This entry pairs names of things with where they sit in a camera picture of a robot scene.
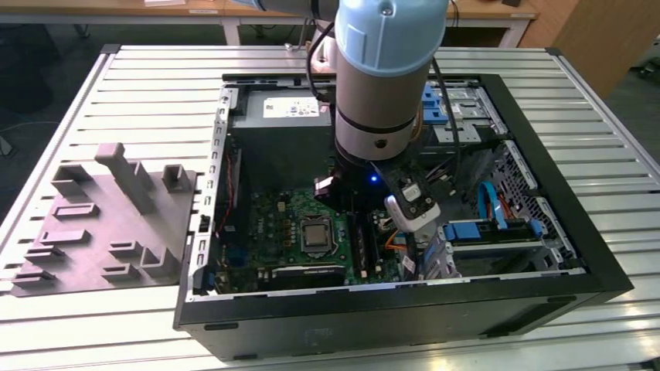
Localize silver CPU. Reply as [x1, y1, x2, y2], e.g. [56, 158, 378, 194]
[300, 223, 334, 250]

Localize grey power supply unit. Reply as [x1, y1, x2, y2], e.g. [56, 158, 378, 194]
[229, 89, 338, 190]

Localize green motherboard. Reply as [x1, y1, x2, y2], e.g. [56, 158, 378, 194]
[213, 187, 408, 293]

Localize hard disk in blue carrier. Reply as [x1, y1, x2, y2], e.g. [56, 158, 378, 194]
[441, 218, 545, 244]

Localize black graphics card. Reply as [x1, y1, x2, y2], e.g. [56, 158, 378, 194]
[270, 264, 346, 289]

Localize blue plastic drive latch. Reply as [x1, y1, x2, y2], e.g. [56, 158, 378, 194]
[420, 87, 445, 125]

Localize metal drive cage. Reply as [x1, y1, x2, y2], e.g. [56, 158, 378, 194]
[417, 83, 509, 167]

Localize metal disk bay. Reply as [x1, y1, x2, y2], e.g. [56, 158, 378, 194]
[434, 222, 589, 281]

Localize black PC case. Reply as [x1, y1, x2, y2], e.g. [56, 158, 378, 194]
[172, 72, 634, 362]

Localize grey parts rack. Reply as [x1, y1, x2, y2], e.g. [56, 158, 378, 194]
[0, 141, 205, 298]

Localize wooden cabinet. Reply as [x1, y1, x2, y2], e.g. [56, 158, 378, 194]
[517, 0, 660, 100]

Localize wooden desk white legs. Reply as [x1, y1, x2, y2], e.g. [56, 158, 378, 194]
[0, 0, 538, 47]

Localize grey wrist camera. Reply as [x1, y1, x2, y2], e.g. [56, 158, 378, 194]
[312, 175, 342, 203]

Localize CPU socket metal frame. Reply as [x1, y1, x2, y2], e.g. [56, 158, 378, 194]
[296, 213, 338, 259]

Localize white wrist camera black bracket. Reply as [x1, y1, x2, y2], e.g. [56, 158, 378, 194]
[370, 160, 444, 235]

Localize black wire bundle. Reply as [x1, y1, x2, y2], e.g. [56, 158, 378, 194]
[420, 142, 504, 194]

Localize orange wire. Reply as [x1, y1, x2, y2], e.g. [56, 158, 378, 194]
[384, 230, 413, 252]

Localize thick black camera cable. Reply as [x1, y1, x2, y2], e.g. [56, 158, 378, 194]
[429, 57, 464, 196]

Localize thin black camera cable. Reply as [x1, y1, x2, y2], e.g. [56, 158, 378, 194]
[306, 21, 336, 104]

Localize blue flat data wire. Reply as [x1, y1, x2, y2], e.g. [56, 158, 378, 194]
[476, 180, 509, 231]

